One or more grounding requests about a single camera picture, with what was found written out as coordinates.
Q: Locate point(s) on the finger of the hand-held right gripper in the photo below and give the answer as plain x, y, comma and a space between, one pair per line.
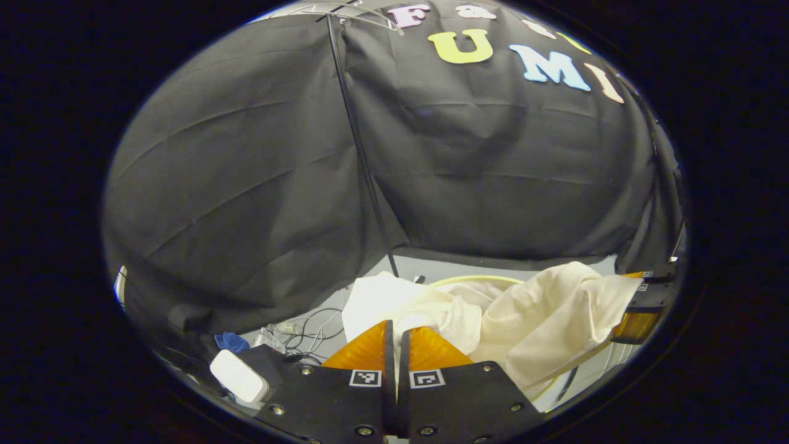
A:
638, 324
659, 282

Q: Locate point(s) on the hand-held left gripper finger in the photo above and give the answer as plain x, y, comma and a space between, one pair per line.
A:
403, 382
389, 382

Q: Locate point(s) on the cream button shirt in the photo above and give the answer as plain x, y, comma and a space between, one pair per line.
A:
542, 320

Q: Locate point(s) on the white yellow-rimmed laundry hamper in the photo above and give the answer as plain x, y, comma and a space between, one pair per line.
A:
474, 279

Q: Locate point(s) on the white plastic hanger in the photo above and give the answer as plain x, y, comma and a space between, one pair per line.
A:
394, 26

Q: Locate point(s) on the white power adapter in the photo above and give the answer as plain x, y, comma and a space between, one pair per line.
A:
239, 375

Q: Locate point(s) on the blue cloth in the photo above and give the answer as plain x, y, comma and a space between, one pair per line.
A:
231, 342

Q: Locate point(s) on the black backdrop cloth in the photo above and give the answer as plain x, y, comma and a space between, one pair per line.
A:
246, 185

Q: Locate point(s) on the white object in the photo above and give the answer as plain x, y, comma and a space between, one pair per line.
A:
120, 285

